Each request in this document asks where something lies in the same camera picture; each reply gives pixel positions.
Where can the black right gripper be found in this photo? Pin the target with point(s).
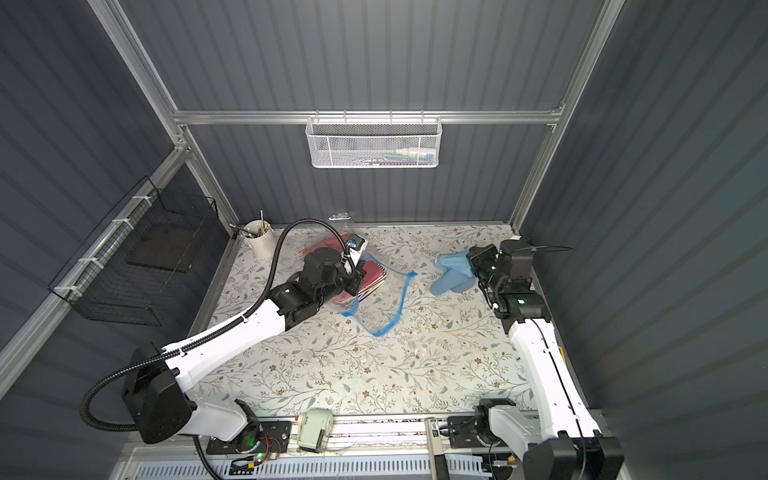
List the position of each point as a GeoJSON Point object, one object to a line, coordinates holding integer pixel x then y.
{"type": "Point", "coordinates": [480, 261]}

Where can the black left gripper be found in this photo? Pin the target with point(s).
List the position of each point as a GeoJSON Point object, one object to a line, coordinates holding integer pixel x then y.
{"type": "Point", "coordinates": [357, 278]}

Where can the blue tank top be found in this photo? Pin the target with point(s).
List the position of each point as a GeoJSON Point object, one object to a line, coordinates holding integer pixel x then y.
{"type": "Point", "coordinates": [456, 274]}

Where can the clear vacuum bag blue zip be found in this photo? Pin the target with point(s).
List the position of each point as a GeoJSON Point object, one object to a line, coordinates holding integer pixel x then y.
{"type": "Point", "coordinates": [378, 306]}

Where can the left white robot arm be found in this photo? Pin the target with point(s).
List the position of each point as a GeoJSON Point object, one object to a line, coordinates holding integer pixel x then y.
{"type": "Point", "coordinates": [162, 398]}

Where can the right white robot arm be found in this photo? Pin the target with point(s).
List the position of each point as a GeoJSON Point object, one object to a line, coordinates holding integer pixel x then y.
{"type": "Point", "coordinates": [561, 439]}

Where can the red ribbed garment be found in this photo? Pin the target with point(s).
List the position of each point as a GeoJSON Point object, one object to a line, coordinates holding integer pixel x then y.
{"type": "Point", "coordinates": [374, 272]}

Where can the white cup with tools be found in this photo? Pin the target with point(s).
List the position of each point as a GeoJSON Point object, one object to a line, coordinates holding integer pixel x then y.
{"type": "Point", "coordinates": [259, 235]}

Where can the small green white box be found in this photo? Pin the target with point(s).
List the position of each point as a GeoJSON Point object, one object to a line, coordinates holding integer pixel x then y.
{"type": "Point", "coordinates": [315, 426]}

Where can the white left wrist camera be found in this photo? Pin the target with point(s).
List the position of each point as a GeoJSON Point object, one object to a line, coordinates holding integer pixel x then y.
{"type": "Point", "coordinates": [357, 246]}

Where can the white wire basket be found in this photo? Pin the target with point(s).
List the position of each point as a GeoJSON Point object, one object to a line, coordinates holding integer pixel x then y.
{"type": "Point", "coordinates": [393, 143]}

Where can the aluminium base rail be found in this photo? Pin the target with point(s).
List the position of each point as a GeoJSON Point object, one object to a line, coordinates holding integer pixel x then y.
{"type": "Point", "coordinates": [400, 446]}

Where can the black wire basket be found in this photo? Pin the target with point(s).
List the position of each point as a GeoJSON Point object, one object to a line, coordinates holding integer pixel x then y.
{"type": "Point", "coordinates": [134, 271]}

